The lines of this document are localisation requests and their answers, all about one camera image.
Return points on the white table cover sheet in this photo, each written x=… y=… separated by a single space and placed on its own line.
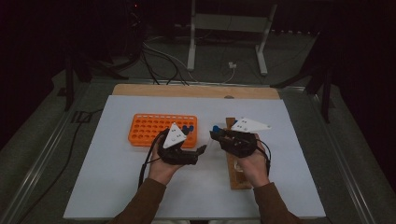
x=109 y=174

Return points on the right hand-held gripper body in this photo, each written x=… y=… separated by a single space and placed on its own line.
x=239 y=143

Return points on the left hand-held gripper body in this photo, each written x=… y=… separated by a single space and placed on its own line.
x=174 y=140

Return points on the orange plastic test tube rack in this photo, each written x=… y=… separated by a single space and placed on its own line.
x=140 y=143

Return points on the person's left hand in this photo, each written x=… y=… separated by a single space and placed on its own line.
x=162 y=172

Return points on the wooden test tube rack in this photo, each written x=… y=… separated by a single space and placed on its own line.
x=239 y=182

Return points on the metal floor rail frame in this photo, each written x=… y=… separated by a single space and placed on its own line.
x=37 y=169

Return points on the white metal desk frame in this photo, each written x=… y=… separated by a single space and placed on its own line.
x=230 y=22

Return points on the person's right hand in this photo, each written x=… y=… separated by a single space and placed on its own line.
x=253 y=169

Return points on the black floor stand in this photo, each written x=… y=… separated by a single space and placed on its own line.
x=326 y=99
x=69 y=90

